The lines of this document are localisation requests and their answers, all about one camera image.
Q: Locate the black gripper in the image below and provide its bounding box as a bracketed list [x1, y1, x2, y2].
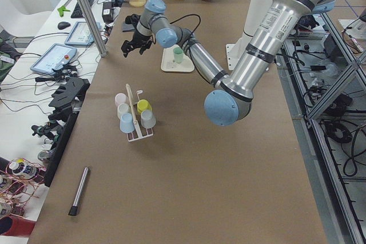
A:
[121, 31, 153, 58]

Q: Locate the cream rabbit tray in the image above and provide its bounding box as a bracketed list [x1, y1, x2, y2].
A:
[161, 45, 194, 73]

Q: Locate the green cup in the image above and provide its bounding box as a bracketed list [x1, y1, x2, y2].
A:
[173, 47, 184, 64]

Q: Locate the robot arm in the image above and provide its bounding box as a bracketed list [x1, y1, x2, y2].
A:
[121, 0, 335, 126]

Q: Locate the pink cup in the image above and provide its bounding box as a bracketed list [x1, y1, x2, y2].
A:
[114, 93, 128, 107]

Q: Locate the yellow cup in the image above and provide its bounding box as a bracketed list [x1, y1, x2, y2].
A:
[137, 99, 152, 114]

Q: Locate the cream white cup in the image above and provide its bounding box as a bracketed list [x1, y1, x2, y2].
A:
[117, 103, 131, 119]

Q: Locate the grey-blue cup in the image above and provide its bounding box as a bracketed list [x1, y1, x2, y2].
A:
[141, 109, 156, 129]

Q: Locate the light blue cup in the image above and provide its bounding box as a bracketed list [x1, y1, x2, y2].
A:
[120, 113, 135, 134]

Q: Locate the grey folded cloth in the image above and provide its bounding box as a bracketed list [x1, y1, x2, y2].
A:
[122, 21, 137, 32]

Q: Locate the teach pendant tablet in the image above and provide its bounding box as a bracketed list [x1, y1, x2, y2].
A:
[64, 21, 94, 47]
[30, 43, 77, 75]

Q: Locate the black keyboard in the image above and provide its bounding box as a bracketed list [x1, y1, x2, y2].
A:
[70, 0, 97, 19]

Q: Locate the black computer mouse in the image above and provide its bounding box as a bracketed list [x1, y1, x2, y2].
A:
[57, 21, 71, 30]

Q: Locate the green plastic clamp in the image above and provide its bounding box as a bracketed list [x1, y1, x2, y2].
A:
[57, 5, 70, 17]

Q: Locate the silver metal rod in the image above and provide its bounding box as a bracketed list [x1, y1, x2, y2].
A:
[68, 167, 90, 216]

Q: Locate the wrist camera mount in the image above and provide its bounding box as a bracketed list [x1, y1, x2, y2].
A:
[125, 14, 140, 28]

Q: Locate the white wire cup rack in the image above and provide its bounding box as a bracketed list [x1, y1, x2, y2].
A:
[125, 83, 154, 142]

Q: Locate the aluminium frame post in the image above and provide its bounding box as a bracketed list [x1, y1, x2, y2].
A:
[77, 0, 107, 58]

